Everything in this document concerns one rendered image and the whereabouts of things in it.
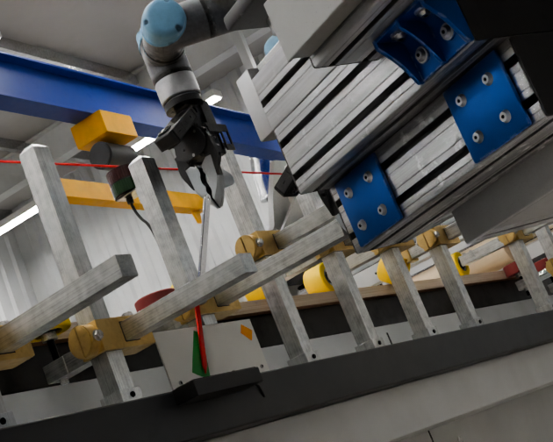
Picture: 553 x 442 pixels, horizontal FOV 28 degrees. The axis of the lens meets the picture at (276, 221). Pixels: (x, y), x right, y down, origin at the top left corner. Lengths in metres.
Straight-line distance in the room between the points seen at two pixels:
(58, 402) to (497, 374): 1.23
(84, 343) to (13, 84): 5.17
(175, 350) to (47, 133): 10.18
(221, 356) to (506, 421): 1.45
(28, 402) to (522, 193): 0.92
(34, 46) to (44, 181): 8.40
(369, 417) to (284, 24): 1.20
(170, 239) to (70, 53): 8.61
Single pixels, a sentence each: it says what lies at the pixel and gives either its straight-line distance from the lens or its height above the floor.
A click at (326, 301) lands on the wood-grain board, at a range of 2.57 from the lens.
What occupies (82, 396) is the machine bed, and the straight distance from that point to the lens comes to 1.91.
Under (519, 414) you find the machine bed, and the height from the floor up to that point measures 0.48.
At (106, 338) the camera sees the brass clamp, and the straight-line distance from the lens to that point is 1.66.
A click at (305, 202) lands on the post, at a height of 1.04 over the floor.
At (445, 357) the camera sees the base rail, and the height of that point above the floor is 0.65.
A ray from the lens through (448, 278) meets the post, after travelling 2.72.
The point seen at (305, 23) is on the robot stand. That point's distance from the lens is 1.09.
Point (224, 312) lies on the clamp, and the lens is 1.91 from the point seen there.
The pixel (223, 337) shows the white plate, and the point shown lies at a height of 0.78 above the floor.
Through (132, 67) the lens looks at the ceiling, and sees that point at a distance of 11.17.
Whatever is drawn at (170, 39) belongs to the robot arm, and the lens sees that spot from 1.90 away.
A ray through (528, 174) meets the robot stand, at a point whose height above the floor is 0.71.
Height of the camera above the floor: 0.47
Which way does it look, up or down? 14 degrees up
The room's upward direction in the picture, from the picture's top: 22 degrees counter-clockwise
